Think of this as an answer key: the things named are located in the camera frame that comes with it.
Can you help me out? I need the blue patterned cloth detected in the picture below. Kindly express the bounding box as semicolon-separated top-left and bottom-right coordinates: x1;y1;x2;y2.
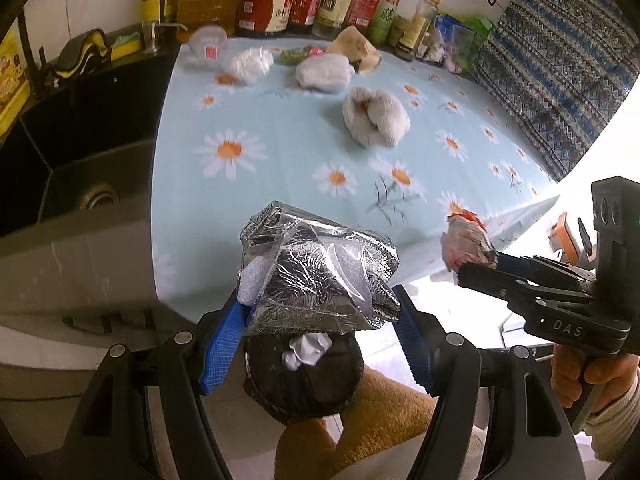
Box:
470;0;640;183

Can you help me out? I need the clear plastic cup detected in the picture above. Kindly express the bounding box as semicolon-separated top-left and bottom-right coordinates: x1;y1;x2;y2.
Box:
188;25;231;68

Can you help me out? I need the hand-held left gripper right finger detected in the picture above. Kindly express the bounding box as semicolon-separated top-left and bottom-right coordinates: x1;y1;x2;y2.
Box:
392;285;588;480

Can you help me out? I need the slim bottle cream label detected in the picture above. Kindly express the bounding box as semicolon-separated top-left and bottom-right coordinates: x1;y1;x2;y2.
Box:
398;0;443;53

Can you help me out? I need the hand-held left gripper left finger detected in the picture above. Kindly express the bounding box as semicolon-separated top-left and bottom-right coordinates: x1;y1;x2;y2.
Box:
27;290;261;480

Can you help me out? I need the black trash bin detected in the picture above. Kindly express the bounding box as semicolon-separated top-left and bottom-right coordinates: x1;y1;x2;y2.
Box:
242;330;366;423

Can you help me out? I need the green plastic bag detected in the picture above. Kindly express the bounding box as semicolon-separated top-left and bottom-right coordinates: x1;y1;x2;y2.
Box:
467;14;501;47

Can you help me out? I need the small clear glass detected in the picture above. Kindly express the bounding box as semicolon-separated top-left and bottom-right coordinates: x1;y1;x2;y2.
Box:
141;20;163;54

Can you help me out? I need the black faucet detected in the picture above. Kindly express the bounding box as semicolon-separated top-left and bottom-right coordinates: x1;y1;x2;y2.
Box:
17;12;56;98

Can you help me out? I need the crumpled clear plastic bag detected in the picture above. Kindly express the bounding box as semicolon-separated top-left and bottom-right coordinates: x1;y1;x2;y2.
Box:
222;46;275;83

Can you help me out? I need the crumpled beige paper bag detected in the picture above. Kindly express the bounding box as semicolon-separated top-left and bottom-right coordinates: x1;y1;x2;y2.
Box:
325;26;383;75

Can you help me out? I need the floral light blue tablecloth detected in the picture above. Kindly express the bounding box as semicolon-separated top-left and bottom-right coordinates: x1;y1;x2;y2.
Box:
150;30;561;323

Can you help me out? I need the large cooking oil bottle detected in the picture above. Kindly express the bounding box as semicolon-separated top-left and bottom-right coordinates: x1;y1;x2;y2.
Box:
176;0;241;43

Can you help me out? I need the person's right hand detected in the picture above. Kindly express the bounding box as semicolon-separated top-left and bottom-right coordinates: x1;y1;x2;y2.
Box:
550;344;640;413

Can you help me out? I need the yellow green sponge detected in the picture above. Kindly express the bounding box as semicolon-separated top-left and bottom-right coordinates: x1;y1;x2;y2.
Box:
110;30;146;61

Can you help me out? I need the black yellow cloth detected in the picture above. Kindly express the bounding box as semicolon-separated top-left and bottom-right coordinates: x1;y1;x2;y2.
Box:
52;29;111;81

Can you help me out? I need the white blue salt bag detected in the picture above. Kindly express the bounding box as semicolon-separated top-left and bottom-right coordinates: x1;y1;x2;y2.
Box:
432;12;481;73

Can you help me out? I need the green label oil bottle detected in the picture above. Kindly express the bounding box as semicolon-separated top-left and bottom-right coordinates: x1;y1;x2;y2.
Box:
370;0;410;46

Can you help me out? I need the green red snack wrapper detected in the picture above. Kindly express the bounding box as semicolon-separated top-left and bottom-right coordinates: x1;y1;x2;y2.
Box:
277;45;326;67

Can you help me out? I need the white crumpled tissue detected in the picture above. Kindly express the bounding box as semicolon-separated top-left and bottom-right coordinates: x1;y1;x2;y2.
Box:
282;332;333;372

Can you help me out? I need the red white wrapper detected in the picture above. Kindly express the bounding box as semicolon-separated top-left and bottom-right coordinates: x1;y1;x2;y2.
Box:
440;210;501;286

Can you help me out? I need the clear bottle beige label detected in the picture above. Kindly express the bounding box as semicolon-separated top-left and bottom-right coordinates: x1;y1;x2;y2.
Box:
312;0;361;41

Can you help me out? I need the person's right forearm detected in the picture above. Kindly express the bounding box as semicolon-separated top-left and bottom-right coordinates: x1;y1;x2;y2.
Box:
582;372;640;466

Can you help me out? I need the black kitchen sink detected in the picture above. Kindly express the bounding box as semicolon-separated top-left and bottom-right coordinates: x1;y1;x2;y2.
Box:
0;50;181;241

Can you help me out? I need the silver foil wrapper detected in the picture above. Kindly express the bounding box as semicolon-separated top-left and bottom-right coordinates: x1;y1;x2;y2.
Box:
237;201;403;336

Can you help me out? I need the white paper towel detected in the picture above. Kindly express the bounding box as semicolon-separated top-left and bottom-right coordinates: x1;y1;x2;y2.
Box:
341;86;412;149
294;53;352;93

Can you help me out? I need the person's brown trouser leg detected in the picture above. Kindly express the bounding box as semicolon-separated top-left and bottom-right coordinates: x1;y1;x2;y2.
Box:
274;365;481;480

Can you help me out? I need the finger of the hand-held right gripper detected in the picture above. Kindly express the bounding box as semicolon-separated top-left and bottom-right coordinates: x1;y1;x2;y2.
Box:
456;264;593;318
492;251;598;286

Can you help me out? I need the small glass jar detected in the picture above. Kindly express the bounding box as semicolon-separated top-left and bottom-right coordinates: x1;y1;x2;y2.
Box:
419;30;443;63

